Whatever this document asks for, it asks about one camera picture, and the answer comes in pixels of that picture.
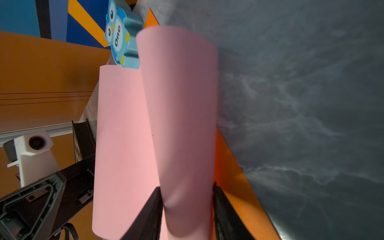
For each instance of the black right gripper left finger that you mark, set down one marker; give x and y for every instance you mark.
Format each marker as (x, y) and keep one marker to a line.
(147, 225)

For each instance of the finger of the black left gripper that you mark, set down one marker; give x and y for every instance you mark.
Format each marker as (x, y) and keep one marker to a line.
(30, 212)

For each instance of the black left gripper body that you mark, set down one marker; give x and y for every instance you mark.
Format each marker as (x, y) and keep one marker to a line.
(80, 181)

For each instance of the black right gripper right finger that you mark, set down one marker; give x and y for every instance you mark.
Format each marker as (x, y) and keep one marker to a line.
(228, 225)

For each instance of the orange curved paper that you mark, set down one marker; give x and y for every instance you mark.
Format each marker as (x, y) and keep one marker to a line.
(229, 176)

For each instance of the pink paper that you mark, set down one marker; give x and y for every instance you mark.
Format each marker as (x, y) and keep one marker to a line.
(126, 172)

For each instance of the pink paper underneath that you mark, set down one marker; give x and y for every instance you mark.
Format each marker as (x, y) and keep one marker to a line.
(180, 72)

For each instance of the black grey chessboard case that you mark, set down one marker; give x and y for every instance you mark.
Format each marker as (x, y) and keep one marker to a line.
(84, 141)

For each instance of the small blue toy box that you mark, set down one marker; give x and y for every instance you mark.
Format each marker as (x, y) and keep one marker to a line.
(121, 32)

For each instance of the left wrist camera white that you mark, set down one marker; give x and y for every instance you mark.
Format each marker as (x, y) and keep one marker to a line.
(32, 154)

